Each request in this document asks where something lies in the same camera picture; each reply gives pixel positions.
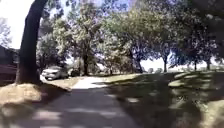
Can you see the row of trees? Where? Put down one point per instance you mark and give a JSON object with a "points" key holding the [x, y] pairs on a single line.
{"points": [[85, 63]]}

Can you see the dark car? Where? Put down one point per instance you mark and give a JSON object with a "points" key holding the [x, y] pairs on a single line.
{"points": [[75, 72]]}

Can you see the grey concrete pavement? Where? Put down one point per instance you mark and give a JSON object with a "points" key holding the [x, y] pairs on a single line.
{"points": [[83, 103]]}

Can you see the silver car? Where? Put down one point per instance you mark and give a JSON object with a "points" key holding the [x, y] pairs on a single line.
{"points": [[55, 74]]}

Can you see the shaded grass lawn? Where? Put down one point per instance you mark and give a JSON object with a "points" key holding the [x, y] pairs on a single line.
{"points": [[166, 100]]}

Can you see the thick leaning tree trunk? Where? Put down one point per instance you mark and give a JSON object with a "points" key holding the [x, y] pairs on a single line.
{"points": [[30, 50]]}

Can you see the dry grass strip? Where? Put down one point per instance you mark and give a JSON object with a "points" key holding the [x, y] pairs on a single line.
{"points": [[20, 93]]}

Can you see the dark building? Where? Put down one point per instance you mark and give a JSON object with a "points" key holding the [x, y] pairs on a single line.
{"points": [[7, 65]]}

